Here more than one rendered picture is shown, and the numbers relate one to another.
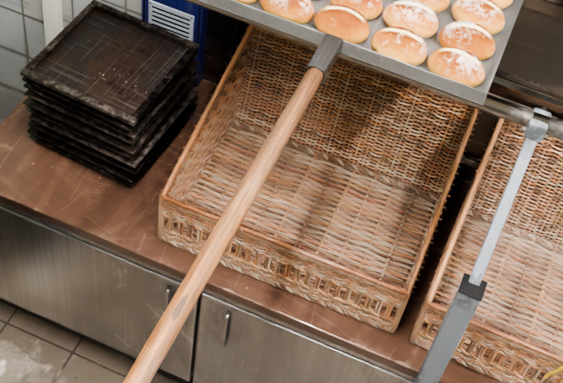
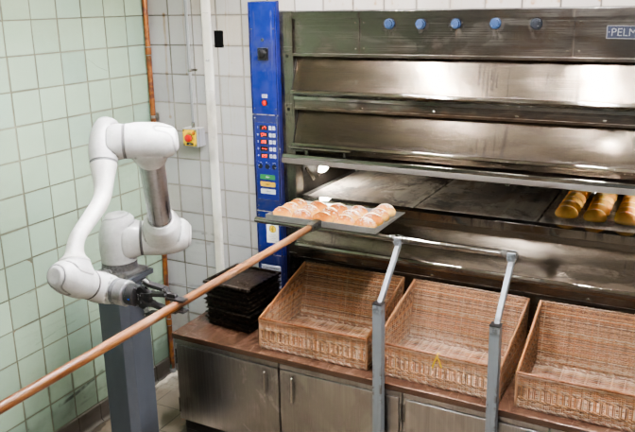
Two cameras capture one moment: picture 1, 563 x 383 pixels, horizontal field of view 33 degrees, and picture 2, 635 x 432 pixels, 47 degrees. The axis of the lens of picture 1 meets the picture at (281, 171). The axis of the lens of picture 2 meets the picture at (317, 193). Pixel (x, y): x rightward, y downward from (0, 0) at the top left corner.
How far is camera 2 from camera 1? 1.95 m
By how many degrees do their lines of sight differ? 36
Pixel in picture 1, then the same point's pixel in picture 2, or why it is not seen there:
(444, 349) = (377, 346)
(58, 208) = (215, 339)
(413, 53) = (348, 220)
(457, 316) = (375, 320)
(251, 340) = (304, 395)
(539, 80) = (423, 257)
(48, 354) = not seen: outside the picture
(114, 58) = (243, 277)
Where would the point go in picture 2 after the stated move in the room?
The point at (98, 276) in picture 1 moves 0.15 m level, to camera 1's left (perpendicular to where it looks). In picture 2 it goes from (233, 378) to (204, 375)
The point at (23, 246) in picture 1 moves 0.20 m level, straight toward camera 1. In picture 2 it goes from (199, 371) to (201, 392)
